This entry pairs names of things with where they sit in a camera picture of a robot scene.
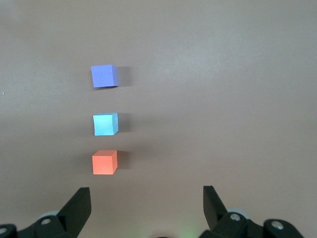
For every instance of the orange foam block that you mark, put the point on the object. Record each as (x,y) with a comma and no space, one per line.
(104,162)

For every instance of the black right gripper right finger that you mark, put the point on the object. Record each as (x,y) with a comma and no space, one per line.
(214,210)

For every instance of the purple foam block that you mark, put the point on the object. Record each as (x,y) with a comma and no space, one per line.
(102,75)

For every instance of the light blue foam block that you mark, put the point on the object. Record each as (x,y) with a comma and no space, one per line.
(104,124)

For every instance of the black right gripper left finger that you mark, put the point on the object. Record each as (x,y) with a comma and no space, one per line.
(71,215)

